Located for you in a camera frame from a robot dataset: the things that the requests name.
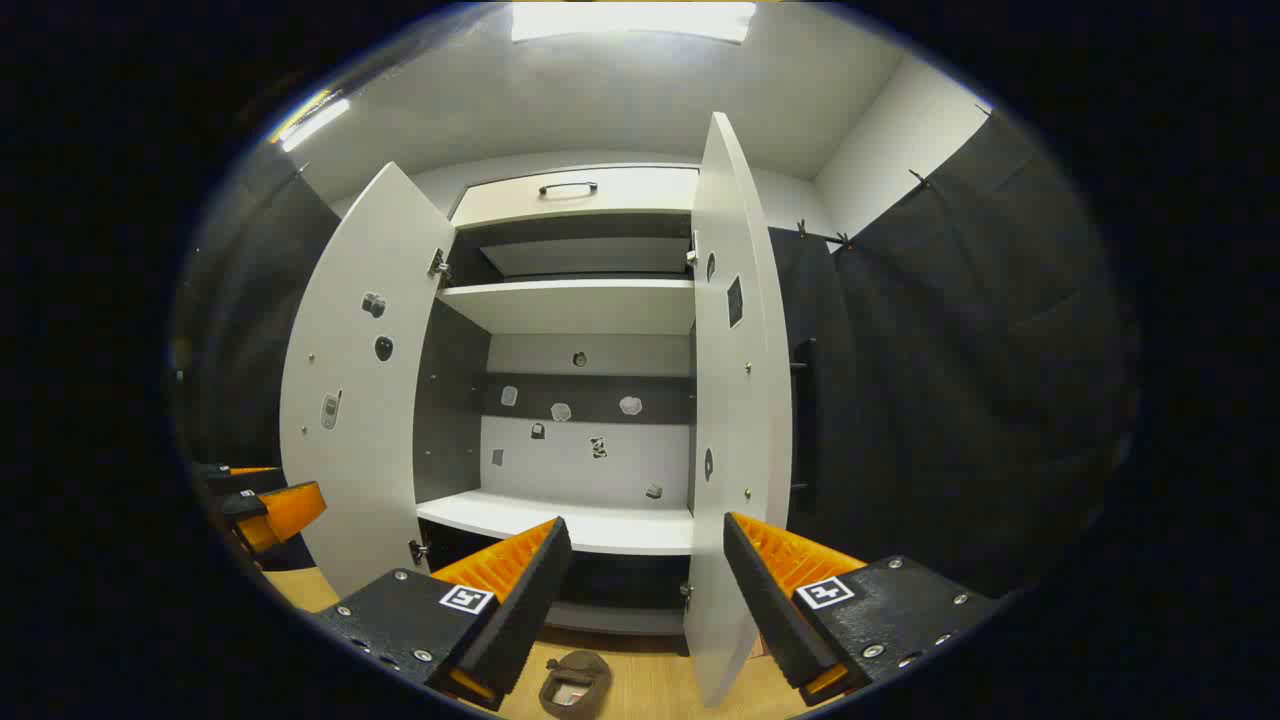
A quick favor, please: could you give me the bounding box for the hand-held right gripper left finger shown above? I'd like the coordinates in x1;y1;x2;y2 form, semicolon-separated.
312;517;574;713

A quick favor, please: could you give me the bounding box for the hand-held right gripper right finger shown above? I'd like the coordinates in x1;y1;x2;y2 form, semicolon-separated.
723;512;1001;707

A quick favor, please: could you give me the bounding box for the brown shoe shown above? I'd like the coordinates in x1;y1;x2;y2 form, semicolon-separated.
538;650;612;719

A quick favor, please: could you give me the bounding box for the white cabinet door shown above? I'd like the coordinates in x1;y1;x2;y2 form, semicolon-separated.
683;112;794;709
278;162;458;599

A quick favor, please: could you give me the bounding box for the white shoe cabinet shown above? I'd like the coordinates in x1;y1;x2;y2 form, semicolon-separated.
413;165;701;636

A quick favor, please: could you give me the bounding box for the white cabinet drawer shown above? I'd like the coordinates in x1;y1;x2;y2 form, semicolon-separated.
450;166;699;229

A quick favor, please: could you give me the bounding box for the black backdrop cloth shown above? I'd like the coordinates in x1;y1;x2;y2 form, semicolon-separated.
768;108;1136;601

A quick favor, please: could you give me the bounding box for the small ceiling light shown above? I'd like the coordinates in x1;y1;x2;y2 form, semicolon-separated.
268;88;353;153

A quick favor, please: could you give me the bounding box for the large ceiling light panel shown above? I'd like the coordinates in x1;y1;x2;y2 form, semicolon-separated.
510;0;758;44

